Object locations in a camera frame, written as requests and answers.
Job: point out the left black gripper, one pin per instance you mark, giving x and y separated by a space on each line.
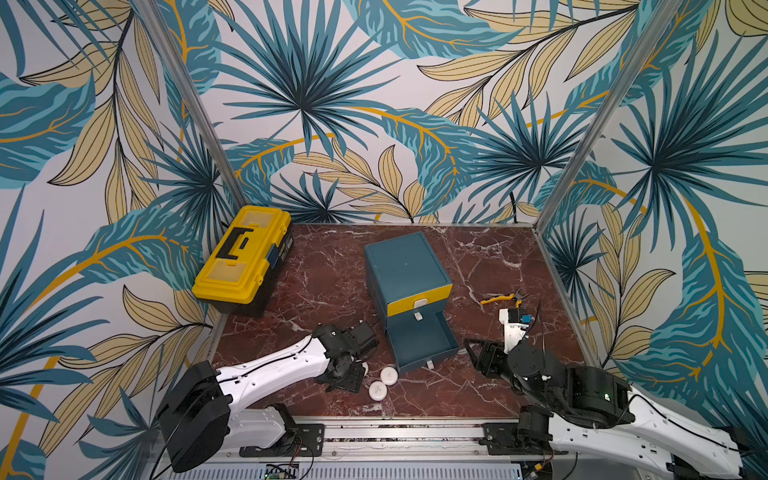
353 384

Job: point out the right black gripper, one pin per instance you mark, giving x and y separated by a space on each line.
492 358

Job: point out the white round case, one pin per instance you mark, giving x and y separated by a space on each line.
378 391
389 376

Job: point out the teal bottom drawer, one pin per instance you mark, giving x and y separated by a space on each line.
418 343

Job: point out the teal drawer cabinet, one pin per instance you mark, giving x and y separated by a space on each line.
401 266

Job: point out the yellow top drawer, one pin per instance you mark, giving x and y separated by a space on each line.
418 300

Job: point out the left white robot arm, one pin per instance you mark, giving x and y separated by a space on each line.
205 411

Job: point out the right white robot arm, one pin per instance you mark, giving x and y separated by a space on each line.
582 409

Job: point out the yellow black toolbox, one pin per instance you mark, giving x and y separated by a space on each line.
242 271

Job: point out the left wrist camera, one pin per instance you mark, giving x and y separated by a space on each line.
360 341

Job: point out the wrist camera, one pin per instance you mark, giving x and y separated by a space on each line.
516 323
360 341

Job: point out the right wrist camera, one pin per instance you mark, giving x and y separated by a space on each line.
516 323

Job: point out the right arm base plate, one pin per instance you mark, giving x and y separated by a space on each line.
514 439

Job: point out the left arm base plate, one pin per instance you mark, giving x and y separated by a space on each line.
294 440

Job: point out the yellow handled pliers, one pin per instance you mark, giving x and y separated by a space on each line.
516 297

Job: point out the aluminium front rail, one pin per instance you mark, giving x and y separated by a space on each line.
436 448

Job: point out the right aluminium frame post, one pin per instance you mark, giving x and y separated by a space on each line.
638 56

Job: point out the aluminium frame post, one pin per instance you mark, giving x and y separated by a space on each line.
164 42
638 56

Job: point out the left aluminium frame post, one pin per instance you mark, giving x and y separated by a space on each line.
164 42

